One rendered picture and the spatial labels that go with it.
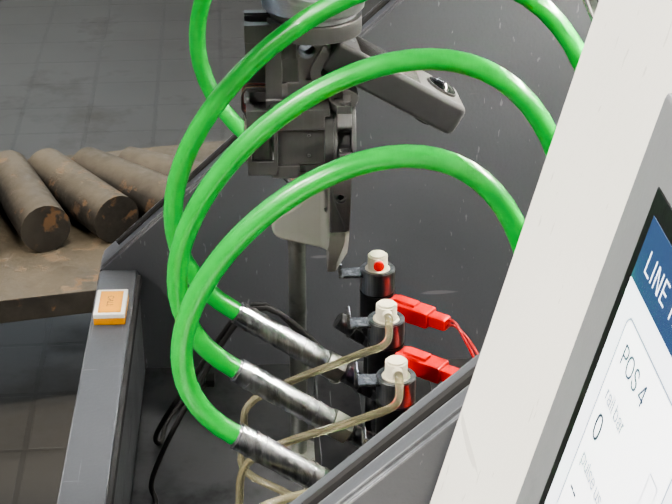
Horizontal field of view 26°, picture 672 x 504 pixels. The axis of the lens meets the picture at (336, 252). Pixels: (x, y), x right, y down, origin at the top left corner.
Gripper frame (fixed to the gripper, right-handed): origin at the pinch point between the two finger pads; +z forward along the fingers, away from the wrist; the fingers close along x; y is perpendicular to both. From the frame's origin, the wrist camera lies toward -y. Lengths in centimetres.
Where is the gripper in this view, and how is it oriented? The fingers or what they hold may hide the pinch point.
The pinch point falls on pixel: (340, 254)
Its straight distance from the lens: 115.5
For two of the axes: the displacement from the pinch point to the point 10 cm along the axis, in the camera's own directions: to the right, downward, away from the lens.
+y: -10.0, 0.2, -0.5
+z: 0.0, 8.9, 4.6
